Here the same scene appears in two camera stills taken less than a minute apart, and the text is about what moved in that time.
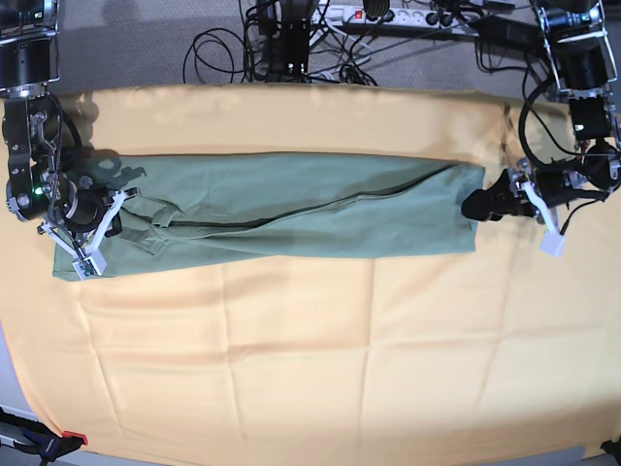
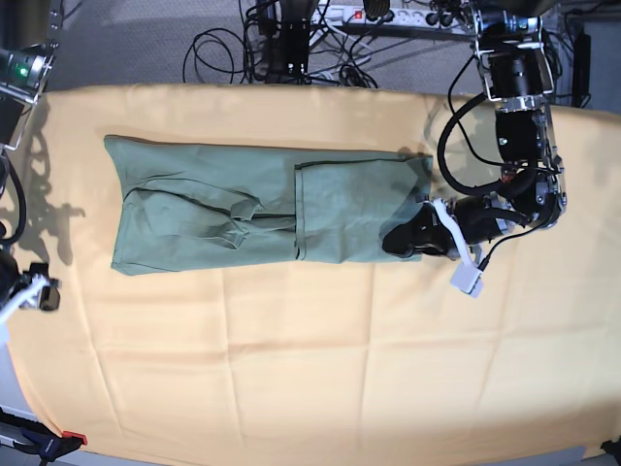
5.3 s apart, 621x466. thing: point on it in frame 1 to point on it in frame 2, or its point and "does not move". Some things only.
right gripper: (81, 209) to (12, 282)
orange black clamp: (41, 440) does not move
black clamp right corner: (613, 449) does not move
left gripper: (555, 183) to (426, 233)
